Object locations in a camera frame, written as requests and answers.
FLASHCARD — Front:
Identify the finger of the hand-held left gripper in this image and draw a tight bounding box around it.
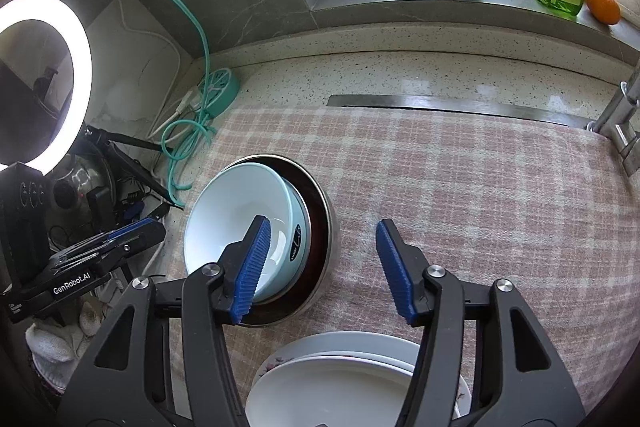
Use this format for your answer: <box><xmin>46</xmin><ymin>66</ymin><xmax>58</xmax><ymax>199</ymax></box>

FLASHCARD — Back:
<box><xmin>47</xmin><ymin>217</ymin><xmax>167</xmax><ymax>275</ymax></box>

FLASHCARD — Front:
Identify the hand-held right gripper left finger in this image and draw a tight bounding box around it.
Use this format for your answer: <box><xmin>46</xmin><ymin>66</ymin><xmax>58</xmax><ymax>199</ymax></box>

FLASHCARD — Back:
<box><xmin>57</xmin><ymin>215</ymin><xmax>272</xmax><ymax>427</ymax></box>

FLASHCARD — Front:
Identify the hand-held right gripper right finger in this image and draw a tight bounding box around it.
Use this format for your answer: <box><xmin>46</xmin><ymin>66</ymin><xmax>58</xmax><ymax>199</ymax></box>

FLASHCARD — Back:
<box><xmin>375</xmin><ymin>219</ymin><xmax>586</xmax><ymax>427</ymax></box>

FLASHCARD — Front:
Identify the white bowl with blue outside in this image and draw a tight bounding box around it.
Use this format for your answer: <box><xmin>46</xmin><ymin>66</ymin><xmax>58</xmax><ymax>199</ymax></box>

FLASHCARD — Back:
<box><xmin>184</xmin><ymin>162</ymin><xmax>308</xmax><ymax>303</ymax></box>

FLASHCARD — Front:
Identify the stainless steel bowl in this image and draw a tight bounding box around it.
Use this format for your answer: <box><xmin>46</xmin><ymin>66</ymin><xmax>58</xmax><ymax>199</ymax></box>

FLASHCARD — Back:
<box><xmin>184</xmin><ymin>155</ymin><xmax>341</xmax><ymax>327</ymax></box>

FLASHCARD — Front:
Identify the white plate with grey print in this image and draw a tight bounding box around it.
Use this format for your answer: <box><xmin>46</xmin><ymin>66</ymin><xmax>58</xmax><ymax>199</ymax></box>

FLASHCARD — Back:
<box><xmin>245</xmin><ymin>354</ymin><xmax>463</xmax><ymax>427</ymax></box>

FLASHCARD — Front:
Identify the person's left hand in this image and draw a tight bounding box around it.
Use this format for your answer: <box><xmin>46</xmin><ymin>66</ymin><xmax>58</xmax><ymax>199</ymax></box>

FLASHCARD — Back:
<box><xmin>25</xmin><ymin>302</ymin><xmax>108</xmax><ymax>378</ymax></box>

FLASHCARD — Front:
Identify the black tripod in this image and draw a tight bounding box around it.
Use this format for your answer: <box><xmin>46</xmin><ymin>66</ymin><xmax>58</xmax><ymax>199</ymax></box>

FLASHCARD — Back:
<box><xmin>85</xmin><ymin>124</ymin><xmax>186</xmax><ymax>210</ymax></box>

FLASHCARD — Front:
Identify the round metal pot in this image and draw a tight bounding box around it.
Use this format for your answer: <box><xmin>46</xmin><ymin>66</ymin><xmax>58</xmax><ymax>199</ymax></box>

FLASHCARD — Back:
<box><xmin>50</xmin><ymin>147</ymin><xmax>108</xmax><ymax>212</ymax></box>

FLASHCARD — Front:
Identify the black box with sockets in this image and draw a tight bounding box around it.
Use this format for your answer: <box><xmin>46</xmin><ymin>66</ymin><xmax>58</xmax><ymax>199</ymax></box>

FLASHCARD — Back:
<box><xmin>0</xmin><ymin>162</ymin><xmax>51</xmax><ymax>293</ymax></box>

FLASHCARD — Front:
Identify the pink checked cloth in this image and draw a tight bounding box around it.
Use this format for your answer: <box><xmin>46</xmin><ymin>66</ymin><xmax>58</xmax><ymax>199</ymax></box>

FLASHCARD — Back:
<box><xmin>165</xmin><ymin>104</ymin><xmax>640</xmax><ymax>427</ymax></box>

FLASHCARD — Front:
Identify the white plug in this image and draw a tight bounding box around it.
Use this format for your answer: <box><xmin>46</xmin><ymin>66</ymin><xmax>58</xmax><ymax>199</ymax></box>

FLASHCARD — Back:
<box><xmin>172</xmin><ymin>89</ymin><xmax>201</xmax><ymax>112</ymax></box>

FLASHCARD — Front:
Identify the black phone holder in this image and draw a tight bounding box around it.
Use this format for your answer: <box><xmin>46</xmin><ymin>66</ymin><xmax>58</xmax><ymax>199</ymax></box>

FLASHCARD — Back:
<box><xmin>32</xmin><ymin>64</ymin><xmax>63</xmax><ymax>98</ymax></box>

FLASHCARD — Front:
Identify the steel faucet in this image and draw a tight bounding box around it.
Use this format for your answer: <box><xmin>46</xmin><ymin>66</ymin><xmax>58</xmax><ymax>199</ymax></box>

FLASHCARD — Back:
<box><xmin>587</xmin><ymin>57</ymin><xmax>640</xmax><ymax>178</ymax></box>

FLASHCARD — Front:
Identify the orange fruit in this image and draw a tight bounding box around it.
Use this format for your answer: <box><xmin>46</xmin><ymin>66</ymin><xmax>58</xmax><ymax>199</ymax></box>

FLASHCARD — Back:
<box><xmin>585</xmin><ymin>0</ymin><xmax>622</xmax><ymax>26</ymax></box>

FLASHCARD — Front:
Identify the teal cable reel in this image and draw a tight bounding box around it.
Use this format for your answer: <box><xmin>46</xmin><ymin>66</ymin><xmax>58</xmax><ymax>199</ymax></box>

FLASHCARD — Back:
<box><xmin>200</xmin><ymin>68</ymin><xmax>240</xmax><ymax>118</ymax></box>

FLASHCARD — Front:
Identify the ring light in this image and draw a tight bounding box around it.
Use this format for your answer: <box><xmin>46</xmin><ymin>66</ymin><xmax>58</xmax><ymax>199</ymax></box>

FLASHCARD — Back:
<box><xmin>0</xmin><ymin>0</ymin><xmax>93</xmax><ymax>172</ymax></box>

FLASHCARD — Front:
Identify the white cable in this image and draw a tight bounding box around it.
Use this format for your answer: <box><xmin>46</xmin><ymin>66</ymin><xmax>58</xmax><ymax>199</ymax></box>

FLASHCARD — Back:
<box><xmin>65</xmin><ymin>0</ymin><xmax>183</xmax><ymax>138</ymax></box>

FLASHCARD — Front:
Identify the teal cable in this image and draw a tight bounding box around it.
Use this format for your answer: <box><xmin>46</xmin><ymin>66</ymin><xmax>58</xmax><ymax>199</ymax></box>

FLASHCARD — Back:
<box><xmin>87</xmin><ymin>0</ymin><xmax>221</xmax><ymax>208</ymax></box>

